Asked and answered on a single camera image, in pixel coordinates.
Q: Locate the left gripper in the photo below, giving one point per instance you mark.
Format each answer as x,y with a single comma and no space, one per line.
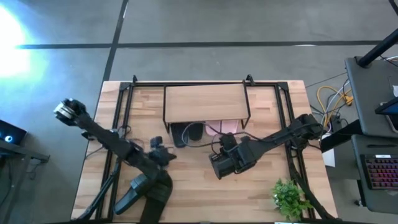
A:
146,165

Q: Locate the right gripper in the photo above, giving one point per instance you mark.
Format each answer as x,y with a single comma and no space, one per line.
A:
230,161

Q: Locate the black rubber slide sandal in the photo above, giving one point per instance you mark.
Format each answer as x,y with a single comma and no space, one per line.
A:
157,193
178,135
196,132
129,196

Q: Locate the pink rubber slide sandal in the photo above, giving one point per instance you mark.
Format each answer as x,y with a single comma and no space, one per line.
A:
230,126
214,128

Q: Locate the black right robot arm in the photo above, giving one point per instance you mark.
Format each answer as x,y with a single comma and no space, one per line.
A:
280,137

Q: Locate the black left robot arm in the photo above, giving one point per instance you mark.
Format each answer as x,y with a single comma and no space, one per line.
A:
102,137

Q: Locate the green artificial plant white pot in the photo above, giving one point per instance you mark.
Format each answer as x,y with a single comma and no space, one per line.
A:
289,199

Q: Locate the white box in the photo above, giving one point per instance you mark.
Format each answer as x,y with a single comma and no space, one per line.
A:
329,154

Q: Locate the black keyboard with coloured lights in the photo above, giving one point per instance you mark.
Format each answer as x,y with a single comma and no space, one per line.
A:
382,172

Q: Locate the tablet with blue screen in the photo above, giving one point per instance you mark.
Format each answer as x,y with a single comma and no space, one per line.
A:
388,107

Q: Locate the black pole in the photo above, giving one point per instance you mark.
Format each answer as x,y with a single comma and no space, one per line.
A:
376,49

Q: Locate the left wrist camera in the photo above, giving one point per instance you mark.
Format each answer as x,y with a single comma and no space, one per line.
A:
160,155

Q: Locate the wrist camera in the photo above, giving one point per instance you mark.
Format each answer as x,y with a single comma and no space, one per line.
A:
228,141
160,155

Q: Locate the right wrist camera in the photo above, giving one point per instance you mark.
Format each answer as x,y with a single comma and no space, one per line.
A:
228,141

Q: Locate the wooden shelf black metal frame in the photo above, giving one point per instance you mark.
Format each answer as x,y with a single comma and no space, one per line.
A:
205,102

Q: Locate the black aluminium table frame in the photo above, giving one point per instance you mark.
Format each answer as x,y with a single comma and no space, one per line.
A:
125,86

